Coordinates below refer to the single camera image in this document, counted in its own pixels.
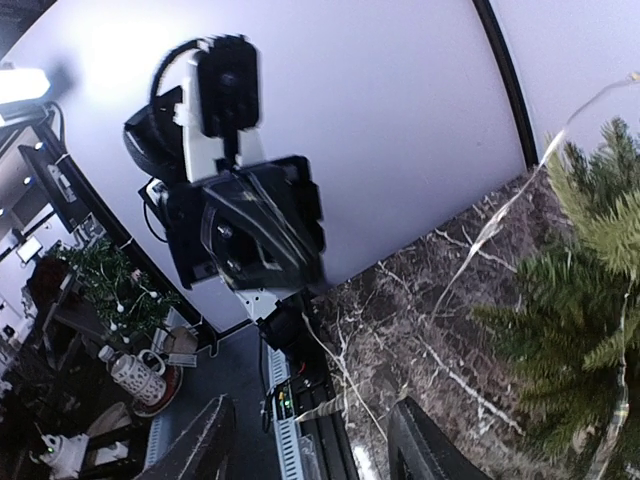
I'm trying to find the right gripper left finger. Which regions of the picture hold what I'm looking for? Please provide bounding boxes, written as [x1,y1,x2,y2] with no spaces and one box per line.
[135,395,236,480]

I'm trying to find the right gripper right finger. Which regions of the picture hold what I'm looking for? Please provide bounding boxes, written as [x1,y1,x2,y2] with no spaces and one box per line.
[387,397,490,480]

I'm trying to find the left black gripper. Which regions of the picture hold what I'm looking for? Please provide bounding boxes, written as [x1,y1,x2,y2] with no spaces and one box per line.
[164,155,325,291]

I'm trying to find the small green christmas tree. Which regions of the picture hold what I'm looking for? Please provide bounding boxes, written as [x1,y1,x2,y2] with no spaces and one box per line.
[474,117,639,479]

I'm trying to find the thin wire light string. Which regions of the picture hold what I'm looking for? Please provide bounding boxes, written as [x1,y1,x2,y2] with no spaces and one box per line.
[294,72,640,480]

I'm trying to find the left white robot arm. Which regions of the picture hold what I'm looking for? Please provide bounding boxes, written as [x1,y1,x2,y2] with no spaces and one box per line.
[152,155,326,376]

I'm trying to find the white perforated lantern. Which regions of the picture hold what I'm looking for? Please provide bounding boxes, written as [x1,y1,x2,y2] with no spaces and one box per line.
[109,349,167,407]

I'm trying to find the white cable duct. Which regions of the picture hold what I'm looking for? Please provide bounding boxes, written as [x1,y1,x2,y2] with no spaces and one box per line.
[267,347,304,480]

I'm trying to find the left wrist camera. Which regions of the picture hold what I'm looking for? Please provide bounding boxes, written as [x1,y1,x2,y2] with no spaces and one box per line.
[174,35,260,182]

